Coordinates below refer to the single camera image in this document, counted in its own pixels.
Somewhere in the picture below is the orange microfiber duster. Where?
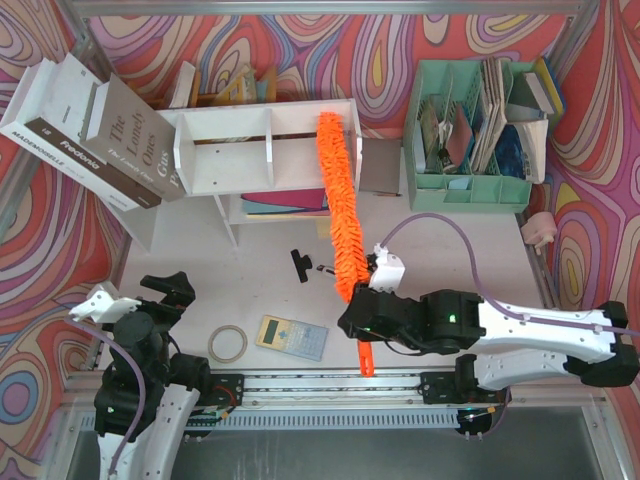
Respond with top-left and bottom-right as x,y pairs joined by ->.
314,110 -> 376,377

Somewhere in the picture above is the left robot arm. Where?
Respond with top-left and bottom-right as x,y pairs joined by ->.
87,271 -> 211,479

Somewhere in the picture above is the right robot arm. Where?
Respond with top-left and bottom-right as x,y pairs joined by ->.
338,285 -> 639,404

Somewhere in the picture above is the white wooden bookshelf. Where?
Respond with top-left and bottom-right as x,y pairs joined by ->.
107,98 -> 365,254

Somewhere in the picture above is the masking tape roll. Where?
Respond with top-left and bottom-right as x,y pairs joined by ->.
207,325 -> 248,364

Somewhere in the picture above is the yellow grey calculator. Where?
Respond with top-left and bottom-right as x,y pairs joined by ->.
255,315 -> 329,362

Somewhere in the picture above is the black binder clip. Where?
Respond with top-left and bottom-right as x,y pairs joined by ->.
290,249 -> 313,283

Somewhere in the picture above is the yellow sticky note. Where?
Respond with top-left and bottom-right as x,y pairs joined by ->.
316,220 -> 331,239

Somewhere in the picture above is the stack of coloured paper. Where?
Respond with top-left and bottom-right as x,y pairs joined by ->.
240,189 -> 329,216

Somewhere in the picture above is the grey cardboard sheet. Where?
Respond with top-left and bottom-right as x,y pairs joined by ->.
360,139 -> 401,194

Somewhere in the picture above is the brown Lonely Ones book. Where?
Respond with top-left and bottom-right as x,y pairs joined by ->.
82,75 -> 185,202

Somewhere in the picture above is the green desk organizer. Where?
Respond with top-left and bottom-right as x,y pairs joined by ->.
402,57 -> 531,213

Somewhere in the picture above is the pink piggy figure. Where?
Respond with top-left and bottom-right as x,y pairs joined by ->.
521,211 -> 557,255

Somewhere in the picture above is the Fredonia book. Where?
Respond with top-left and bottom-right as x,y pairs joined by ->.
25,54 -> 161,211

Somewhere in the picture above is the white Mademoiselle book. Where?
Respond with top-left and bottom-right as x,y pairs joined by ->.
1,60 -> 69,166

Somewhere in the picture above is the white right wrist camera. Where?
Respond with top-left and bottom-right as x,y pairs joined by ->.
368,243 -> 405,293

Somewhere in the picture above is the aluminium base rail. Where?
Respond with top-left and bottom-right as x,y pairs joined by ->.
59,367 -> 611,414

